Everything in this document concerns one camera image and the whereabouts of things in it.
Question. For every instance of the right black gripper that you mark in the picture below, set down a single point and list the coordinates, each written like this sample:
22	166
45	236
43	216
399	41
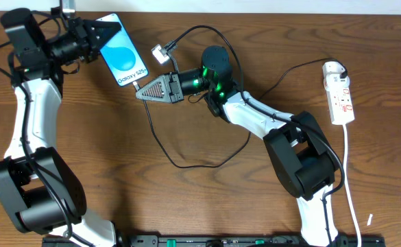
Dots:
174	88

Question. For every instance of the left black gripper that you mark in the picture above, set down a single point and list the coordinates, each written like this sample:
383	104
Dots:
88	40

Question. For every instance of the blue screen Samsung smartphone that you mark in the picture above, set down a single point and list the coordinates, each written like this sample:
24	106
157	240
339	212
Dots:
121	55

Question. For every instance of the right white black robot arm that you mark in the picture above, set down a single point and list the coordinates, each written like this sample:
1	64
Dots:
303	160

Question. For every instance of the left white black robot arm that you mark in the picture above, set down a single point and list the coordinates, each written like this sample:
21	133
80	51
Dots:
38	190

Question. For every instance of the white power strip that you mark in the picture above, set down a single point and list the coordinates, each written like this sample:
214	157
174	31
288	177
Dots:
339	99

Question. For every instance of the white paper scrap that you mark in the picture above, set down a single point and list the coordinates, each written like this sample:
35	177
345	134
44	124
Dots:
369	221

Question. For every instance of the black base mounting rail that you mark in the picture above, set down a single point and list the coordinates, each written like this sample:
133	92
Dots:
278	240

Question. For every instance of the white USB wall charger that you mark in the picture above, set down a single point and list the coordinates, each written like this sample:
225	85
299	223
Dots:
336	67

